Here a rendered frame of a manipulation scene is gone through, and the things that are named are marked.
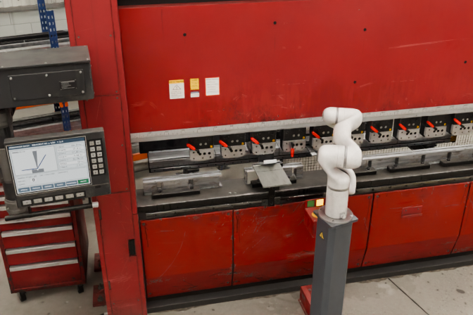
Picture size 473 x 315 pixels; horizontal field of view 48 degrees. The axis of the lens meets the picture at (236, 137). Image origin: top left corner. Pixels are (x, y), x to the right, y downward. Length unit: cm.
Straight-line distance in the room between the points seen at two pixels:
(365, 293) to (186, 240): 138
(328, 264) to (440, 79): 142
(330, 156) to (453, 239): 177
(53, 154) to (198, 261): 141
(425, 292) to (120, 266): 217
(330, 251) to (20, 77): 183
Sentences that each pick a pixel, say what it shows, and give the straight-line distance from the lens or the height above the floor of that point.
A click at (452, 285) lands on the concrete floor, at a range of 437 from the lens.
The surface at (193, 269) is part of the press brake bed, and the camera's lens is 370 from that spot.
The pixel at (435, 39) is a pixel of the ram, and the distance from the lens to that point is 361.
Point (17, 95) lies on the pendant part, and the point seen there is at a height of 181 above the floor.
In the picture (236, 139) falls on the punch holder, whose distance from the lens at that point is 335.
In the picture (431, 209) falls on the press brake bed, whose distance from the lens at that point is 407.
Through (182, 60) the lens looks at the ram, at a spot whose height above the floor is 175.
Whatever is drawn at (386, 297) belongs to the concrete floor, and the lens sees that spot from 412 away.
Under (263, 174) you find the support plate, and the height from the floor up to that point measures 100.
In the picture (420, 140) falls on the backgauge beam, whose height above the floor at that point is 92.
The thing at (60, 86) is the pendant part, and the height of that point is 184.
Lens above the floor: 269
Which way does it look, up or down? 26 degrees down
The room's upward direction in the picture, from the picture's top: straight up
